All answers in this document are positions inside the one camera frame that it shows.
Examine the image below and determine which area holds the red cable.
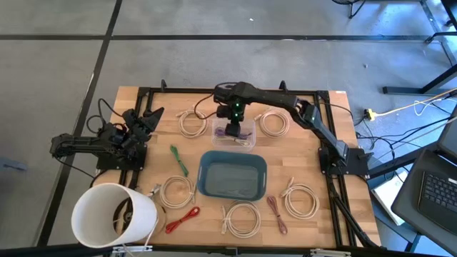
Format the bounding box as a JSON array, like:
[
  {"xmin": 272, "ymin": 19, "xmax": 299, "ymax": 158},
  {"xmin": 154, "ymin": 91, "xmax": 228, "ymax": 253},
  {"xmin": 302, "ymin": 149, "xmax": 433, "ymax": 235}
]
[{"xmin": 164, "ymin": 206, "xmax": 201, "ymax": 235}]

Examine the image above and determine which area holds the black table frame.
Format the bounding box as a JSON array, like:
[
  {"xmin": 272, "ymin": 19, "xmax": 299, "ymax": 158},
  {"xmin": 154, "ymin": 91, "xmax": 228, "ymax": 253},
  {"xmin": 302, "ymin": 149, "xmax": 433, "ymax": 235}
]
[{"xmin": 119, "ymin": 79, "xmax": 381, "ymax": 249}]

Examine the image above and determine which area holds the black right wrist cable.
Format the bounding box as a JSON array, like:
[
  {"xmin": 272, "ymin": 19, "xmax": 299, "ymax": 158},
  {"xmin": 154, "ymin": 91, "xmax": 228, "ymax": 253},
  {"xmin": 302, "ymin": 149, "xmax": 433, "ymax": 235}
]
[{"xmin": 194, "ymin": 93, "xmax": 219, "ymax": 121}]

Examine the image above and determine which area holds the blue plastic bin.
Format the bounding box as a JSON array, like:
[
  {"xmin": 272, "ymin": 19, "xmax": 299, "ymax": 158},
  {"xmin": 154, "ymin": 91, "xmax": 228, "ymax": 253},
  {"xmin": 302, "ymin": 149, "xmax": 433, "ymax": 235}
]
[{"xmin": 196, "ymin": 149, "xmax": 268, "ymax": 202}]

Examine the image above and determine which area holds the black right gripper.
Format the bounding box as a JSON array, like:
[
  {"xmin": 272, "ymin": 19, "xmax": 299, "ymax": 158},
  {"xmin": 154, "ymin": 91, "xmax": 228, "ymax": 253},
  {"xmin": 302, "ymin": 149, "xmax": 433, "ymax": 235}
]
[{"xmin": 216, "ymin": 102, "xmax": 247, "ymax": 138}]

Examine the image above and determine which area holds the maroon cable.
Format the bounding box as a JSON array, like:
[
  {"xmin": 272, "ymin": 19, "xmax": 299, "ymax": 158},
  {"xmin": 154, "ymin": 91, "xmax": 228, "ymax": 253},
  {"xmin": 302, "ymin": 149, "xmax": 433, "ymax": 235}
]
[{"xmin": 266, "ymin": 195, "xmax": 288, "ymax": 236}]

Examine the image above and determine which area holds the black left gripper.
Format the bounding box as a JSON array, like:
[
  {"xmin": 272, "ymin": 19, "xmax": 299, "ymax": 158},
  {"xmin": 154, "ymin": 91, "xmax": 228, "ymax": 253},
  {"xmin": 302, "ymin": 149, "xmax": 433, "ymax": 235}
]
[{"xmin": 121, "ymin": 106, "xmax": 166, "ymax": 144}]

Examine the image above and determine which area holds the white paper box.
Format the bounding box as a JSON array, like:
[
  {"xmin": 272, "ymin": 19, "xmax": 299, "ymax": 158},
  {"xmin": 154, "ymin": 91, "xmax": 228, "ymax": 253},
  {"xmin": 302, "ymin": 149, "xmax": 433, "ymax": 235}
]
[{"xmin": 371, "ymin": 170, "xmax": 410, "ymax": 226}]

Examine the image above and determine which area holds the purple cable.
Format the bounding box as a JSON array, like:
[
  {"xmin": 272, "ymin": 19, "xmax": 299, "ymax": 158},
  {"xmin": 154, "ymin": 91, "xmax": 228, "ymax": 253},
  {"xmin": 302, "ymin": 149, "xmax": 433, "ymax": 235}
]
[{"xmin": 214, "ymin": 127, "xmax": 252, "ymax": 141}]

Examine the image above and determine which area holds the black stand leg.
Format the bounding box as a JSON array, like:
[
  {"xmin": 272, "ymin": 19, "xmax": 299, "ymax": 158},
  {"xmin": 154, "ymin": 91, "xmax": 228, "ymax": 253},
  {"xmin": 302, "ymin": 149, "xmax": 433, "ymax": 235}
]
[{"xmin": 423, "ymin": 0, "xmax": 457, "ymax": 44}]

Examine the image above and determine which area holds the black laptop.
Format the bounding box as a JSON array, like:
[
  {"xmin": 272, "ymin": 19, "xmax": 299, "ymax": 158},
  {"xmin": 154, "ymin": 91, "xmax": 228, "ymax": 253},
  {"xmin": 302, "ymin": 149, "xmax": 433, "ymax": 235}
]
[{"xmin": 391, "ymin": 148, "xmax": 457, "ymax": 256}]

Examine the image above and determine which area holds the thin white bundled cable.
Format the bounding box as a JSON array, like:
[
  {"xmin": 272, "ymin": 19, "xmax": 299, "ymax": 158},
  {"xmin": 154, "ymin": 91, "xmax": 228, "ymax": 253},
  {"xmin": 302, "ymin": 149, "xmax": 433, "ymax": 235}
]
[{"xmin": 217, "ymin": 137, "xmax": 252, "ymax": 148}]

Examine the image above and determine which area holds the white plastic bucket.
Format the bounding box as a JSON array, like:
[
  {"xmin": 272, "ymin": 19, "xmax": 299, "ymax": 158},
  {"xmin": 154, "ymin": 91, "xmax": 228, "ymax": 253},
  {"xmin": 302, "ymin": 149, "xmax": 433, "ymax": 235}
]
[{"xmin": 70, "ymin": 182, "xmax": 159, "ymax": 249}]

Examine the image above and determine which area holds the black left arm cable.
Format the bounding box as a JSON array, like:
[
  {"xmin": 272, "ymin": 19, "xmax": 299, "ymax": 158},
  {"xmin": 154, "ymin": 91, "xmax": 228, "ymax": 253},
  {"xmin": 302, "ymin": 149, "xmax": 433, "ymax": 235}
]
[{"xmin": 85, "ymin": 98, "xmax": 126, "ymax": 135}]

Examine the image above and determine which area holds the green cable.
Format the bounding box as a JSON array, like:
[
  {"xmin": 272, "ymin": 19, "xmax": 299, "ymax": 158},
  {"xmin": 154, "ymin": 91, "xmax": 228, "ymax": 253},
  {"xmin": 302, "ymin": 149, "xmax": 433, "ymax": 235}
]
[{"xmin": 169, "ymin": 144, "xmax": 189, "ymax": 178}]

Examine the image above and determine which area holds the black desk leg frame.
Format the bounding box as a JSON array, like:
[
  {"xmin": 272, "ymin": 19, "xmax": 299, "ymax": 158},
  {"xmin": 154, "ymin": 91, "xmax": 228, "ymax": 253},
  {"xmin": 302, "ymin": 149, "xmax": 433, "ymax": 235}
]
[{"xmin": 381, "ymin": 64, "xmax": 457, "ymax": 96}]

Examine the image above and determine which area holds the yellow extension cord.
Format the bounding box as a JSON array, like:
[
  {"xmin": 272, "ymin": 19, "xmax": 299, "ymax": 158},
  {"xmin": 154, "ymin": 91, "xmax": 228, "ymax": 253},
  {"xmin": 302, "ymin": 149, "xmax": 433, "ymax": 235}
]
[{"xmin": 374, "ymin": 89, "xmax": 457, "ymax": 117}]

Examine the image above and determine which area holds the clear plastic bin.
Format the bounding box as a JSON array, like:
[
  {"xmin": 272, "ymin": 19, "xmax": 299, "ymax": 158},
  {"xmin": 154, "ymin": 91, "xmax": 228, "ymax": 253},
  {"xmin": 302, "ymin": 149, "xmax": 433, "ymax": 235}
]
[{"xmin": 211, "ymin": 117, "xmax": 257, "ymax": 153}]

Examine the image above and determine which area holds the black monitor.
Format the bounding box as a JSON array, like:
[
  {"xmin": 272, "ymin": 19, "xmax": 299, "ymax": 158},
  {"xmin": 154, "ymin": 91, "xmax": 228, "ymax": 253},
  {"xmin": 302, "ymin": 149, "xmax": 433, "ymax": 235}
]
[{"xmin": 437, "ymin": 106, "xmax": 457, "ymax": 161}]

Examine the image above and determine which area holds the thick white cable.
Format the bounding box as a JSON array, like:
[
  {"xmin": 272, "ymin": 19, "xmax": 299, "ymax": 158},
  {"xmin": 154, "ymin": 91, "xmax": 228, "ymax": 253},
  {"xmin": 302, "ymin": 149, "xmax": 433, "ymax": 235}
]
[
  {"xmin": 253, "ymin": 108, "xmax": 291, "ymax": 139},
  {"xmin": 159, "ymin": 174, "xmax": 196, "ymax": 211},
  {"xmin": 279, "ymin": 176, "xmax": 321, "ymax": 221},
  {"xmin": 176, "ymin": 106, "xmax": 210, "ymax": 139},
  {"xmin": 220, "ymin": 199, "xmax": 262, "ymax": 239}
]

